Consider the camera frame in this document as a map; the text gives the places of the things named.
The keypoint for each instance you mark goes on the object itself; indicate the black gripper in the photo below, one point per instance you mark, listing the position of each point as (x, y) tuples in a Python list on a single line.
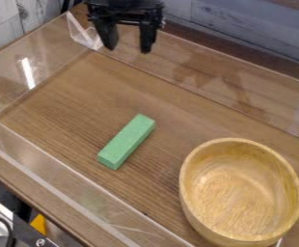
[(143, 13)]

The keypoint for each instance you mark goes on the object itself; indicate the green rectangular block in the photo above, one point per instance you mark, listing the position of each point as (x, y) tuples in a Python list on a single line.
[(126, 142)]

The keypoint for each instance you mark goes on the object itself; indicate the brown wooden bowl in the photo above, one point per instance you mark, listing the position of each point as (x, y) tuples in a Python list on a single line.
[(239, 193)]

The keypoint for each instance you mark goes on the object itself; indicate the yellow and black equipment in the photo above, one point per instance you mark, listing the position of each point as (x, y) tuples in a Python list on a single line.
[(30, 233)]

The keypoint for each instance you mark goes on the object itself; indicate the clear acrylic corner bracket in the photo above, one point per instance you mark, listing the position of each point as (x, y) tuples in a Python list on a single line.
[(86, 36)]

